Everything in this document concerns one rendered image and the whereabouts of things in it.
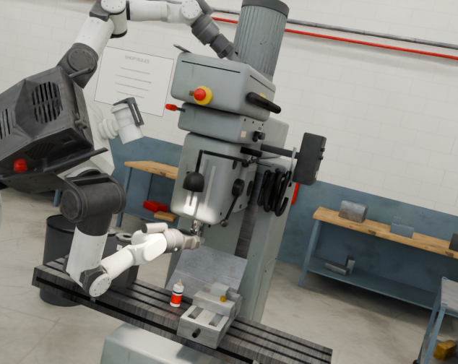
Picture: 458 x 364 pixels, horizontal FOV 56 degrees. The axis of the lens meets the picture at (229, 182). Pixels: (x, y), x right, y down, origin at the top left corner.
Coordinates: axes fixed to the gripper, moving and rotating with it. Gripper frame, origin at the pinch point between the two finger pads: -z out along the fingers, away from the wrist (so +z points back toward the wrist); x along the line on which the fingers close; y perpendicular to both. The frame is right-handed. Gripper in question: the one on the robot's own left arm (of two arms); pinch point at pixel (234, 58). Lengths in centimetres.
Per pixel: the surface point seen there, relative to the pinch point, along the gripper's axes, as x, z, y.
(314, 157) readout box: 0, -50, -4
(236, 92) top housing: 24.4, -5.6, -12.2
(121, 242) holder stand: -14, -18, -83
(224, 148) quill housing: 11.1, -17.9, -27.2
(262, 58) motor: -12.4, -9.2, 11.3
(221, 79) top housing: 21.4, 0.4, -12.2
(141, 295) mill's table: -6, -38, -93
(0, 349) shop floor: -105, -25, -209
